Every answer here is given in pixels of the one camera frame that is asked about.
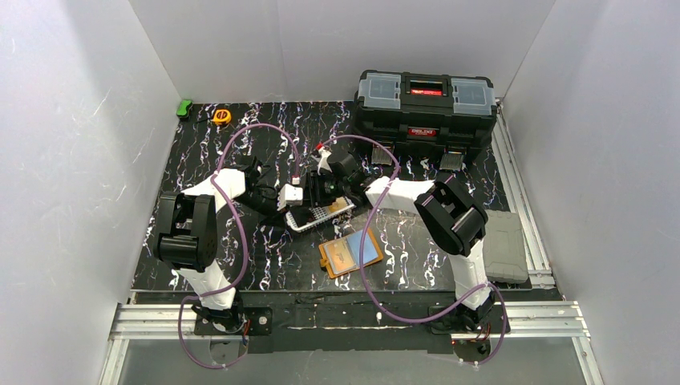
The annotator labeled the white plastic basket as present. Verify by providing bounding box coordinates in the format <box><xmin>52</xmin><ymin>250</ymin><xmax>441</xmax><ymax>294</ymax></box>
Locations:
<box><xmin>285</xmin><ymin>197</ymin><xmax>356</xmax><ymax>233</ymax></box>

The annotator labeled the orange credit card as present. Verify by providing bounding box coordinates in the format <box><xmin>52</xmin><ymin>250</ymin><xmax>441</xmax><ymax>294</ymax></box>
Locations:
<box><xmin>324</xmin><ymin>239</ymin><xmax>355</xmax><ymax>273</ymax></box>
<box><xmin>327</xmin><ymin>197</ymin><xmax>348</xmax><ymax>213</ymax></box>

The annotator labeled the orange leather card holder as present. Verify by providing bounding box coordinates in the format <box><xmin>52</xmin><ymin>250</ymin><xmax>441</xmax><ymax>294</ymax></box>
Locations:
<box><xmin>318</xmin><ymin>228</ymin><xmax>383</xmax><ymax>279</ymax></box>

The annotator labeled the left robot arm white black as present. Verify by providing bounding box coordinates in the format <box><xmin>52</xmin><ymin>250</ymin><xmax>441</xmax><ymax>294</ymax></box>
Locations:
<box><xmin>152</xmin><ymin>156</ymin><xmax>277</xmax><ymax>312</ymax></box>

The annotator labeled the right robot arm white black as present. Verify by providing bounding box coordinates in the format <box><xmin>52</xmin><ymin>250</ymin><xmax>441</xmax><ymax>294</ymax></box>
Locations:
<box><xmin>306</xmin><ymin>147</ymin><xmax>495</xmax><ymax>330</ymax></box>

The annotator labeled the black VIP card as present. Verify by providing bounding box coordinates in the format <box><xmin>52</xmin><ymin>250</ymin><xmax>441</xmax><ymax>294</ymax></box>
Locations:
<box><xmin>289</xmin><ymin>207</ymin><xmax>315</xmax><ymax>228</ymax></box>

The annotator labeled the yellow tape measure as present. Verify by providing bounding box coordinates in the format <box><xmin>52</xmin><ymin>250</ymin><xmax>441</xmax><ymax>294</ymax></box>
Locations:
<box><xmin>212</xmin><ymin>108</ymin><xmax>232</xmax><ymax>126</ymax></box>

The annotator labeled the green small object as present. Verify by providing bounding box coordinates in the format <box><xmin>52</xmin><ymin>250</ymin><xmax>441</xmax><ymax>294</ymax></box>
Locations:
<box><xmin>176</xmin><ymin>99</ymin><xmax>193</xmax><ymax>120</ymax></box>

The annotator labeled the black red toolbox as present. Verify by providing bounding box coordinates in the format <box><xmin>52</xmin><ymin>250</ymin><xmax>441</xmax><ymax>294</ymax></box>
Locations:
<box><xmin>352</xmin><ymin>70</ymin><xmax>499</xmax><ymax>171</ymax></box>

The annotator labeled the grey plastic case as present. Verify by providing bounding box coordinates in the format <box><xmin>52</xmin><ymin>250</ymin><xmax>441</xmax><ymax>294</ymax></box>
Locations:
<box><xmin>483</xmin><ymin>210</ymin><xmax>528</xmax><ymax>284</ymax></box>

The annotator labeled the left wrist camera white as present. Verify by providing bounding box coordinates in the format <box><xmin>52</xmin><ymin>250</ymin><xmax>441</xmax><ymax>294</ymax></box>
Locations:
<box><xmin>277</xmin><ymin>176</ymin><xmax>304</xmax><ymax>212</ymax></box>

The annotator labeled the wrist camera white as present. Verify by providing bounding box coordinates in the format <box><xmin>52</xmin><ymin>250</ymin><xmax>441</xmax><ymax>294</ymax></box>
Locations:
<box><xmin>311</xmin><ymin>144</ymin><xmax>332</xmax><ymax>173</ymax></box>
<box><xmin>277</xmin><ymin>176</ymin><xmax>304</xmax><ymax>212</ymax></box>

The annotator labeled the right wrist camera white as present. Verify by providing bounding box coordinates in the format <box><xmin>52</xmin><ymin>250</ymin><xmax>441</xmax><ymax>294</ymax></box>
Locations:
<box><xmin>311</xmin><ymin>144</ymin><xmax>332</xmax><ymax>173</ymax></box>

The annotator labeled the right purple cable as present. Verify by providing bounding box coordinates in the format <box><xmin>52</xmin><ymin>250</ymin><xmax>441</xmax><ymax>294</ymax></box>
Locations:
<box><xmin>318</xmin><ymin>134</ymin><xmax>507</xmax><ymax>367</ymax></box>

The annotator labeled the purple cable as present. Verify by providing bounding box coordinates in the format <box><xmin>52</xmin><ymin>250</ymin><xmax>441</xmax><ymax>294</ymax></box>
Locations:
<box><xmin>177</xmin><ymin>123</ymin><xmax>302</xmax><ymax>371</ymax></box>
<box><xmin>318</xmin><ymin>134</ymin><xmax>507</xmax><ymax>367</ymax></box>

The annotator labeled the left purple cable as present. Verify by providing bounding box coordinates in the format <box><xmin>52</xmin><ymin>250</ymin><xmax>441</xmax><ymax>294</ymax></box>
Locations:
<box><xmin>177</xmin><ymin>123</ymin><xmax>302</xmax><ymax>371</ymax></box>

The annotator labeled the aluminium right rail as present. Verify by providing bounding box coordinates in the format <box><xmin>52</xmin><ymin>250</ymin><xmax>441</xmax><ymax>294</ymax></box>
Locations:
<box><xmin>492</xmin><ymin>98</ymin><xmax>552</xmax><ymax>276</ymax></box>

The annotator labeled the aluminium rail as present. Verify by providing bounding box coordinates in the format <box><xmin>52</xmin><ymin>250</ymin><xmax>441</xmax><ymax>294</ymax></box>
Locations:
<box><xmin>492</xmin><ymin>98</ymin><xmax>552</xmax><ymax>276</ymax></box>
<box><xmin>100</xmin><ymin>301</ymin><xmax>604</xmax><ymax>384</ymax></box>

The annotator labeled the aluminium front rail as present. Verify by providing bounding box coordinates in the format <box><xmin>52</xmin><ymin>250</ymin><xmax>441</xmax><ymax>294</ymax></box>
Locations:
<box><xmin>100</xmin><ymin>301</ymin><xmax>604</xmax><ymax>384</ymax></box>

